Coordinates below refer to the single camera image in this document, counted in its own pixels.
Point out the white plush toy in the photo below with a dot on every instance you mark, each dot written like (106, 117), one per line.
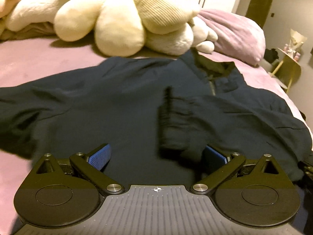
(176, 41)

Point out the dark navy jacket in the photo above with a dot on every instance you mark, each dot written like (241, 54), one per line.
(127, 102)

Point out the yellow side table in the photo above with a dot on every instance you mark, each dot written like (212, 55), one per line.
(289, 68)

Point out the purple pillow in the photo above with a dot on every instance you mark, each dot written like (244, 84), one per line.
(234, 33)

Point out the purple bed sheet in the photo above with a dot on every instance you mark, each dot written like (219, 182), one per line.
(31, 58)

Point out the black cloth on table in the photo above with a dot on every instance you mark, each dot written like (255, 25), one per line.
(271, 55)

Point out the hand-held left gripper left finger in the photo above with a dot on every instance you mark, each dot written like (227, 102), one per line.
(99, 156)

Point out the cream flower plush pillow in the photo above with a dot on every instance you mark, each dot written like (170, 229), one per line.
(122, 22)

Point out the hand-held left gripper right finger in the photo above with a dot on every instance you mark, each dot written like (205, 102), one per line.
(215, 157)

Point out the wrapped flower bouquet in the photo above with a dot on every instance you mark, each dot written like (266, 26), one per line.
(296, 40)

